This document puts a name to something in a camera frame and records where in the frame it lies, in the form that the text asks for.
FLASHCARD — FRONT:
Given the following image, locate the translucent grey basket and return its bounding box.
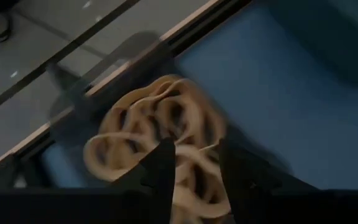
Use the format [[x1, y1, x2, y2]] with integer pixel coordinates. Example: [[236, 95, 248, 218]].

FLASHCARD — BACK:
[[40, 29, 239, 194]]

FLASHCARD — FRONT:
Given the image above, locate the teal plastic basket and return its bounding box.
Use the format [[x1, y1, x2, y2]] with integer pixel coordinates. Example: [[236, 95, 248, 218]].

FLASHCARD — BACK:
[[267, 0, 358, 90]]

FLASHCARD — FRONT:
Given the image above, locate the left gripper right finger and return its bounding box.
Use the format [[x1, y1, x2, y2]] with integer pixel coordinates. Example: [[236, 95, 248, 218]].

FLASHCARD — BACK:
[[218, 138, 320, 224]]

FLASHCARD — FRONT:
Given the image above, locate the black table frame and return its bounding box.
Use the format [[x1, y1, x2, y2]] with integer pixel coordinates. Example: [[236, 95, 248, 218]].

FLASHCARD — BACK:
[[0, 0, 254, 194]]

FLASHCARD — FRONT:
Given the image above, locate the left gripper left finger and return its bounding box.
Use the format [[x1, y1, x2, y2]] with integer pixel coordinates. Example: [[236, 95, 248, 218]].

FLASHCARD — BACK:
[[112, 138, 177, 224]]

